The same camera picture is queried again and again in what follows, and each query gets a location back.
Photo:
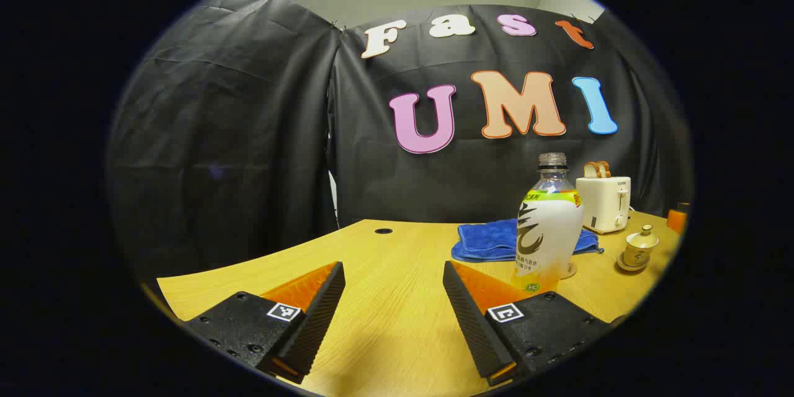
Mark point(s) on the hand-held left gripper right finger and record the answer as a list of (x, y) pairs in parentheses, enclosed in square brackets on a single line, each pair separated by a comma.
[(474, 322)]

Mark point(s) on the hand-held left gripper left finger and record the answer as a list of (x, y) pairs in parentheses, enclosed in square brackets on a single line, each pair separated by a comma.
[(313, 322)]

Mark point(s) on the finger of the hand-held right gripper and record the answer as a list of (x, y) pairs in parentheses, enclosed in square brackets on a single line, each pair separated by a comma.
[(676, 221)]

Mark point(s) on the beige teacup lid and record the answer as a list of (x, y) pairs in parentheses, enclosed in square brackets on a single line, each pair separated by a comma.
[(642, 237)]

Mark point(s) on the round cork coaster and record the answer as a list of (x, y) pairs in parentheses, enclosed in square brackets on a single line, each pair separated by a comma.
[(569, 270)]

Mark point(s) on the white orange water bottle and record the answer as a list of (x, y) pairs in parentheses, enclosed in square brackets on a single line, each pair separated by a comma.
[(549, 236)]

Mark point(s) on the white toaster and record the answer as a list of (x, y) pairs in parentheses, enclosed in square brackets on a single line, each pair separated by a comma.
[(602, 205)]

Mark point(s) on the blue towel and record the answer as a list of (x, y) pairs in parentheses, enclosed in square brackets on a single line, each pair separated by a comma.
[(484, 242)]

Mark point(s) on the toasted bread slice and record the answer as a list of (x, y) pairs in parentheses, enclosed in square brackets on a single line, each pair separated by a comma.
[(591, 170), (605, 168)]

